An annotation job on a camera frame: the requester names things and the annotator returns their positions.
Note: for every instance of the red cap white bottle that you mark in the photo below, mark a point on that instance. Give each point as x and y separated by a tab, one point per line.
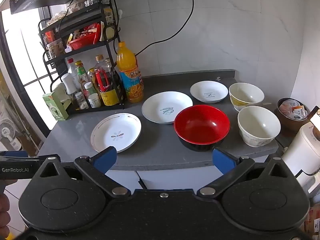
72	67

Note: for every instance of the small white plate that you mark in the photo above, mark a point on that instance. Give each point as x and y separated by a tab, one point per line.
208	90

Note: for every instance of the white wall hook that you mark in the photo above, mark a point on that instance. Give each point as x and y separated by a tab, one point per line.
120	13

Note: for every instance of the green label sauce bottle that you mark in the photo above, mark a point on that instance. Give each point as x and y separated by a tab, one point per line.
81	73

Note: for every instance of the cardboard box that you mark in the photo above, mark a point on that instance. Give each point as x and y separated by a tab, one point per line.
313	217

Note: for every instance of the green box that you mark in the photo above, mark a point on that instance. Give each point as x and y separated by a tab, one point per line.
53	106

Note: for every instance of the red and black bowl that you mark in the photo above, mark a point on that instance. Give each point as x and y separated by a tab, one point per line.
200	122

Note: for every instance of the window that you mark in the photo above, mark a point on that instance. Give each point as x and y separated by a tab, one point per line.
30	55

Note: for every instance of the orange juice bottle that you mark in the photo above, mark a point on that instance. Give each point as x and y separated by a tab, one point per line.
128	67

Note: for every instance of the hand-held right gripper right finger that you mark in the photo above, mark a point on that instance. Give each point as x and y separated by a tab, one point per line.
223	161

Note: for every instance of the white kitchen appliance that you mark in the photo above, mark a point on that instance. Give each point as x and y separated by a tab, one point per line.
300	150

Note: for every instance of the small clear spice jar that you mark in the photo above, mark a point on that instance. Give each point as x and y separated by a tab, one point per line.
80	100

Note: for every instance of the white plate flower print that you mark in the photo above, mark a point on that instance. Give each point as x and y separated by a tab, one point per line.
117	127

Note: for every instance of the white bowl yellow pattern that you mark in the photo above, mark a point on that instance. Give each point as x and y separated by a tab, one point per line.
246	93

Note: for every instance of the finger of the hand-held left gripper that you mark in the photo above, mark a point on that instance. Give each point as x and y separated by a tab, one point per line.
15	154

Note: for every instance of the red plastic basket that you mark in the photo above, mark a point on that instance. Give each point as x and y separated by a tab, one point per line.
82	41

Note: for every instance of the white embossed bowl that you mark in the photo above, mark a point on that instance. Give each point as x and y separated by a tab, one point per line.
258	125

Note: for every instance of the white fan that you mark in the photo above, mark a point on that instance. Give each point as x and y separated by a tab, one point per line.
8	132

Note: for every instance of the brown trash bin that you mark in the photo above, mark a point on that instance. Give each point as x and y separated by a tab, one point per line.
281	121

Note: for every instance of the dark sauce bottle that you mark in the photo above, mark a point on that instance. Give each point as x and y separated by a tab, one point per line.
108	63

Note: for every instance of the white shaker bottle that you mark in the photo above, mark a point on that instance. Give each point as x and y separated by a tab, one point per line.
68	82

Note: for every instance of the white plate blue script print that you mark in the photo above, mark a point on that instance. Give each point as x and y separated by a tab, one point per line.
165	102

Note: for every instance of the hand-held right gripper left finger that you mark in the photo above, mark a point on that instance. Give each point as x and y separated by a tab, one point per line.
106	160

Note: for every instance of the person's left hand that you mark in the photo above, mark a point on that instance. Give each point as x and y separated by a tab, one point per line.
3	206

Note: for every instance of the small white jar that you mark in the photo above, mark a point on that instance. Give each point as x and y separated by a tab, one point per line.
94	100

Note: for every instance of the black metal spice rack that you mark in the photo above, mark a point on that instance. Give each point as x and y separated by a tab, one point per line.
110	43

